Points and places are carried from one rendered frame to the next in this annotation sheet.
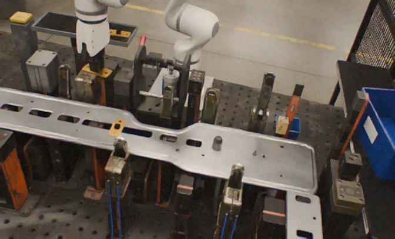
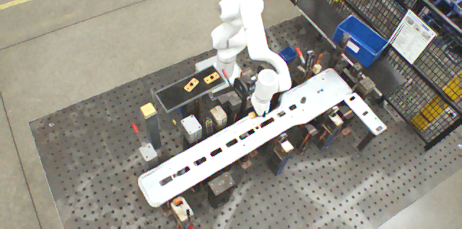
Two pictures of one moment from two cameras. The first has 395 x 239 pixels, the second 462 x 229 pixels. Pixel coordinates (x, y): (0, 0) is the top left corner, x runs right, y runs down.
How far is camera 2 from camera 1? 1.51 m
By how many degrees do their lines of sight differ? 35
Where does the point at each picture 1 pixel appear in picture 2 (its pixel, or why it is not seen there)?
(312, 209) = (358, 100)
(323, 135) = (299, 44)
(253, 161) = (321, 96)
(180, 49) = (228, 56)
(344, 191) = (366, 84)
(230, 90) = not seen: hidden behind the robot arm
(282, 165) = (332, 89)
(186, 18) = (232, 40)
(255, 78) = (180, 6)
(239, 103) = (246, 55)
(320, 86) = not seen: outside the picture
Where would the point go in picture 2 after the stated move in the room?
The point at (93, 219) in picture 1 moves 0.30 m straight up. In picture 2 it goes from (260, 174) to (268, 155)
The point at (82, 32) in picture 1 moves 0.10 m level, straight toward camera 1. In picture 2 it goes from (266, 107) to (284, 118)
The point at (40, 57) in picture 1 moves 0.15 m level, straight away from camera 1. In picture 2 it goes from (190, 124) to (165, 113)
